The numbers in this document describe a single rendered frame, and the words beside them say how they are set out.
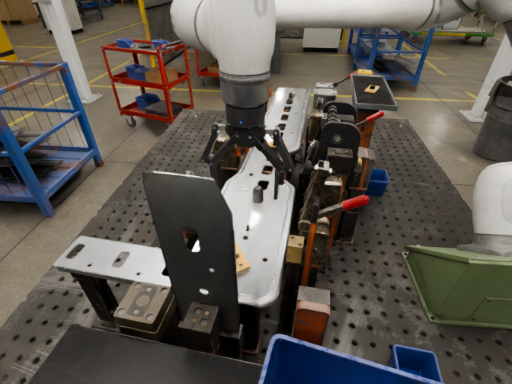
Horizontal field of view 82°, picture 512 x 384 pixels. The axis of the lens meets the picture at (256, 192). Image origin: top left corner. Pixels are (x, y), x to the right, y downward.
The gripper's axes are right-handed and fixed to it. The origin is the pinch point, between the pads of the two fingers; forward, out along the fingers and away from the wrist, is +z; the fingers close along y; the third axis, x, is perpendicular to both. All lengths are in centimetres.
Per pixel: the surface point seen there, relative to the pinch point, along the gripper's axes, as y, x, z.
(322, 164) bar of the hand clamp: -16.0, -1.0, -7.7
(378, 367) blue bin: -24.0, 35.4, -2.6
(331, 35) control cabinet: -29, -704, 73
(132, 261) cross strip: 23.5, 15.3, 13.2
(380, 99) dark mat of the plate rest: -36, -59, -3
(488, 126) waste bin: -181, -257, 81
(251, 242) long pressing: -1.9, 4.1, 13.2
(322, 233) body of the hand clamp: -18.2, 2.8, 8.1
